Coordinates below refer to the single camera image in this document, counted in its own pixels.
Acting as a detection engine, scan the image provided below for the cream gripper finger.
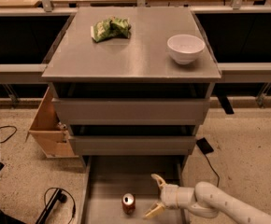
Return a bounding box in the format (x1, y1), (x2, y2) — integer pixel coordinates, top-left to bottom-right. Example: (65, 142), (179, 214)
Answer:
(144, 202), (165, 219)
(151, 174), (166, 189)

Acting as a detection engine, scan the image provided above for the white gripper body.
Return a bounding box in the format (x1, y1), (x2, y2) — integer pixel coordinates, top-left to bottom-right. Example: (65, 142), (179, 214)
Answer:
(160, 184), (178, 209)

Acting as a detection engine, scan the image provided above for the red coke can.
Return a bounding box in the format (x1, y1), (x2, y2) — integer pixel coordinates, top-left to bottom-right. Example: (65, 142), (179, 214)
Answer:
(121, 193), (136, 215)

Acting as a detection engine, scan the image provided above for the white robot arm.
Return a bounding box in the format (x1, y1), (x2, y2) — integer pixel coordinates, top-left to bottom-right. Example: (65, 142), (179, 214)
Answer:
(145, 174), (271, 224)

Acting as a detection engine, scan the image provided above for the grey open bottom drawer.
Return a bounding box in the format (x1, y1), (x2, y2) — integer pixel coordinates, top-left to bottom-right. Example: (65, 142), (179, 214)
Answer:
(77, 156), (190, 224)

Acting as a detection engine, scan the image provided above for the grey middle drawer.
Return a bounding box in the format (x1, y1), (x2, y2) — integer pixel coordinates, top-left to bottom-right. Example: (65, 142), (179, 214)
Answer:
(69, 136), (195, 156)

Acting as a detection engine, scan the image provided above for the grey drawer cabinet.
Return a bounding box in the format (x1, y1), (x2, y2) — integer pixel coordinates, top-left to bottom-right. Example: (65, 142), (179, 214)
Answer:
(41, 6), (222, 165)

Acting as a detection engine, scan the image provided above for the grey top drawer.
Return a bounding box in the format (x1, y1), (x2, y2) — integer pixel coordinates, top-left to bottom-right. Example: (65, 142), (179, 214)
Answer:
(52, 98), (209, 125)

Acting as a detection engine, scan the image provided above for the black power adapter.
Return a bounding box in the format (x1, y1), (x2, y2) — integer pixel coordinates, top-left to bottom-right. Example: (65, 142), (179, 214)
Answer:
(196, 138), (214, 155)

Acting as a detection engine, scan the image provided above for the brown cardboard box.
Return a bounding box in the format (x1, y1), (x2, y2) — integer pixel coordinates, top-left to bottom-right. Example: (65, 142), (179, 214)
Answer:
(29, 89), (75, 158)

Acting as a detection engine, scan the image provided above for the white ceramic bowl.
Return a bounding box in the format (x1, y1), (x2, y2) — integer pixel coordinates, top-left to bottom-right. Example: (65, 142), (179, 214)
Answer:
(167, 35), (206, 64)

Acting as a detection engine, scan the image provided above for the green chip bag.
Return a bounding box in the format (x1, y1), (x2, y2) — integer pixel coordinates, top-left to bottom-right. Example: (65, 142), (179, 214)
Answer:
(91, 17), (131, 43)

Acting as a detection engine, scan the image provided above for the black cable on right floor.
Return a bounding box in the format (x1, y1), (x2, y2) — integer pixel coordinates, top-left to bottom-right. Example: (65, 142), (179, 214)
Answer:
(204, 152), (221, 189)

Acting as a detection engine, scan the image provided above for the black stand with cable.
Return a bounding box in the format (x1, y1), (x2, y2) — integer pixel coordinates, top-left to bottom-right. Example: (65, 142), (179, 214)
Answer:
(36, 187), (77, 224)

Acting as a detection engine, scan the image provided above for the grey metal rail right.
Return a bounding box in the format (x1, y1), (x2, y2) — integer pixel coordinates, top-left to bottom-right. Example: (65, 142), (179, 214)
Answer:
(218, 63), (271, 83)

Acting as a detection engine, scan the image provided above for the grey metal rail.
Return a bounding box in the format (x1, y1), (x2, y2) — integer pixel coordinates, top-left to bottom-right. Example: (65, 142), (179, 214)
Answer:
(0, 64), (47, 84)
(218, 63), (271, 83)

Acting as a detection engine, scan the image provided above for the grey metal rail left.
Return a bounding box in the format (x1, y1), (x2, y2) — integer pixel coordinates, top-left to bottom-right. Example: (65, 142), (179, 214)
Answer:
(0, 64), (47, 84)

